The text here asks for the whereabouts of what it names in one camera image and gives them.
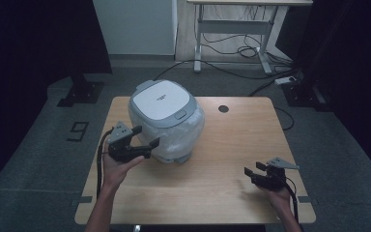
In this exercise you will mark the white and grey rice cooker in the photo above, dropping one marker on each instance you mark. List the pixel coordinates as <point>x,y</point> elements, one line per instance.
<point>161,100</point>

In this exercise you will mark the dark curtain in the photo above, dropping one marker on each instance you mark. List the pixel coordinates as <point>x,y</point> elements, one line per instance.
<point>354,48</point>
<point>29,42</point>

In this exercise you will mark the person's right hand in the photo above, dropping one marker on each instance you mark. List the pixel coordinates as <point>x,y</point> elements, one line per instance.
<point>278,196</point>

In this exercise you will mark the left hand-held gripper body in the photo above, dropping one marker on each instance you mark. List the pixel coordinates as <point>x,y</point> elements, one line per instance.
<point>122,150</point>

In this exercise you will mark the white power strip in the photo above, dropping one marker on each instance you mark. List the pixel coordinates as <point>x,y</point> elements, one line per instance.
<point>285,80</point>

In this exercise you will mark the black stand base plate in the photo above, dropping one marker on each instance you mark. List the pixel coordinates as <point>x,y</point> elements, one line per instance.
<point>82,93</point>
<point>304,95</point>

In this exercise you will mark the grey metal table leg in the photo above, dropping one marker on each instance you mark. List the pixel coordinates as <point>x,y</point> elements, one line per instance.
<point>136,228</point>

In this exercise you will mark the person's left hand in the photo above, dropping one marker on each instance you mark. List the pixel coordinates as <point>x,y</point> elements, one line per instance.
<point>117,172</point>

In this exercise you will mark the white desk frame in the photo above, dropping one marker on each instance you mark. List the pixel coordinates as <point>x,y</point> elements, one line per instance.
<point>232,26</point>

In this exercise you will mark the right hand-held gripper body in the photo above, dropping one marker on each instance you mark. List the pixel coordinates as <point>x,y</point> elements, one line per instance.
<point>275,179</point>

